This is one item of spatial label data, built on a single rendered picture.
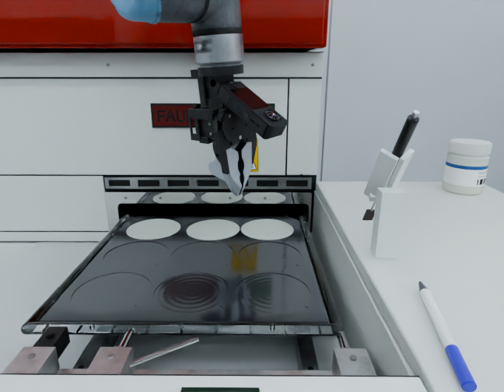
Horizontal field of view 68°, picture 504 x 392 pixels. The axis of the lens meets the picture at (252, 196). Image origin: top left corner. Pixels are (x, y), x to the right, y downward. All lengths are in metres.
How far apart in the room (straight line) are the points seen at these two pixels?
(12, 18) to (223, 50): 0.41
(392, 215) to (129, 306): 0.34
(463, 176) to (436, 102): 1.72
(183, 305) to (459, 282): 0.32
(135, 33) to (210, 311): 0.50
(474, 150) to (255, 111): 0.42
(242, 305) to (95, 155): 0.49
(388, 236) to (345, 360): 0.15
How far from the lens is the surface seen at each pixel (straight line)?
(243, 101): 0.56
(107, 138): 0.83
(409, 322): 0.38
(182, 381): 0.31
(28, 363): 0.46
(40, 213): 0.94
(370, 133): 2.37
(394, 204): 0.46
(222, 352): 0.55
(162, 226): 0.74
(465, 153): 0.78
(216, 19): 0.58
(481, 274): 0.50
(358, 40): 2.32
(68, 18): 0.79
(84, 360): 0.53
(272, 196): 0.79
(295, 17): 0.72
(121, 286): 0.56
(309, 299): 0.51
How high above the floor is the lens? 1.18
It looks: 18 degrees down
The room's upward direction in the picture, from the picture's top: straight up
